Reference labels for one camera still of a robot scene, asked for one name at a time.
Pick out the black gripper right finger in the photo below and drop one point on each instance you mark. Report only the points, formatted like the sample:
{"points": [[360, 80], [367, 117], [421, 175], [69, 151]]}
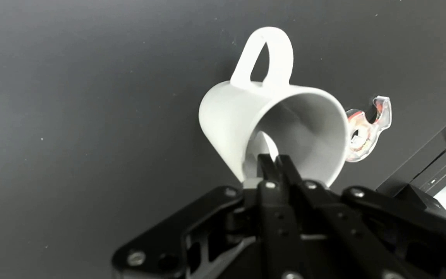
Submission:
{"points": [[368, 232]]}

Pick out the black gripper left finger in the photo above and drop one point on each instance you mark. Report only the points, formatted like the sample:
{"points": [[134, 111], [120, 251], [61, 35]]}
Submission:
{"points": [[209, 237]]}

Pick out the white ceramic mug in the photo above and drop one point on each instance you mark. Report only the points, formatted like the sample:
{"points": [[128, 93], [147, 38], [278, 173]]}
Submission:
{"points": [[233, 113]]}

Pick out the black slotted metal bracket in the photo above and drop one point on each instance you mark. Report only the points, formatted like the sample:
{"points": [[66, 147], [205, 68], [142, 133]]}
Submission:
{"points": [[441, 159]]}

